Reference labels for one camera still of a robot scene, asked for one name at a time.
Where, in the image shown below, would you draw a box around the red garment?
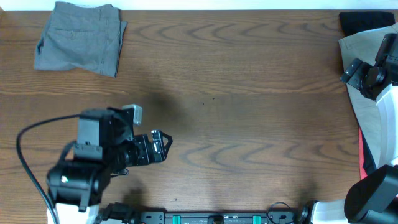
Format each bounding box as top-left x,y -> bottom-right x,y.
358,128 -> 368,180

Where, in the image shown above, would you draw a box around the black folded garment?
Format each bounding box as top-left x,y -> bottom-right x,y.
339,11 -> 396,36

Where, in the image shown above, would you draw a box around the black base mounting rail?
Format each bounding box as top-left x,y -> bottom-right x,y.
99,208 -> 312,224

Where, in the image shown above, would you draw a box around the grey shorts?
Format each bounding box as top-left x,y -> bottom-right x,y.
34,1 -> 127,78

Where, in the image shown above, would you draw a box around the beige folded garment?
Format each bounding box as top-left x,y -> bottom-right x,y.
338,23 -> 398,170

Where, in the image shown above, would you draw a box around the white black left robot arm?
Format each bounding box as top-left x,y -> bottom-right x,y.
47,104 -> 173,223

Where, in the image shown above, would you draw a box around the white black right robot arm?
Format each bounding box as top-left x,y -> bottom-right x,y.
301,33 -> 397,224

